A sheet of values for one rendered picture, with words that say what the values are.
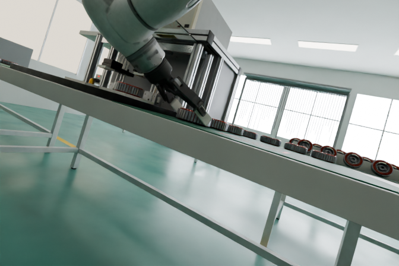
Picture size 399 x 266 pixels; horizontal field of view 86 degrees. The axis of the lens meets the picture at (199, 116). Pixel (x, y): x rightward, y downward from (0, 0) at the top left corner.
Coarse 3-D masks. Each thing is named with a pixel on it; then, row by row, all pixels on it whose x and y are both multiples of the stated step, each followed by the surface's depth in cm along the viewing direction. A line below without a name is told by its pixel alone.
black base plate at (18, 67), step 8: (16, 64) 84; (24, 72) 79; (32, 72) 77; (40, 72) 74; (48, 80) 71; (56, 80) 69; (64, 80) 67; (80, 88) 62; (88, 88) 60; (96, 88) 59; (104, 96) 57; (112, 96) 55; (120, 96) 57; (128, 104) 60; (136, 104) 62; (144, 104) 65; (152, 104) 68; (160, 112) 73; (168, 112) 76
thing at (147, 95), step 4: (144, 92) 96; (148, 92) 95; (144, 96) 96; (148, 96) 95; (156, 96) 93; (160, 96) 95; (148, 100) 94; (156, 100) 94; (160, 100) 96; (156, 104) 94; (160, 104) 97
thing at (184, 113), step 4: (180, 108) 66; (184, 108) 64; (180, 112) 64; (184, 112) 63; (188, 112) 63; (192, 112) 62; (176, 116) 66; (180, 116) 64; (184, 116) 63; (188, 116) 62; (192, 116) 62; (196, 116) 62; (184, 120) 63; (188, 120) 62; (192, 120) 62; (196, 120) 62; (196, 124) 63; (200, 124) 63; (208, 124) 65
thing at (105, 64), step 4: (104, 60) 101; (108, 60) 100; (112, 60) 98; (104, 64) 100; (108, 64) 99; (112, 64) 99; (116, 64) 101; (120, 64) 102; (108, 68) 98; (112, 68) 99; (116, 68) 101; (120, 68) 103; (120, 72) 107; (124, 72) 105; (128, 72) 107; (124, 76) 107; (128, 76) 112; (132, 76) 110; (120, 80) 108; (124, 80) 107
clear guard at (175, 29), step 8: (168, 24) 76; (176, 24) 74; (160, 32) 86; (168, 32) 83; (176, 32) 81; (184, 32) 78; (160, 40) 96; (168, 40) 93; (176, 40) 90; (184, 40) 87; (192, 40) 84
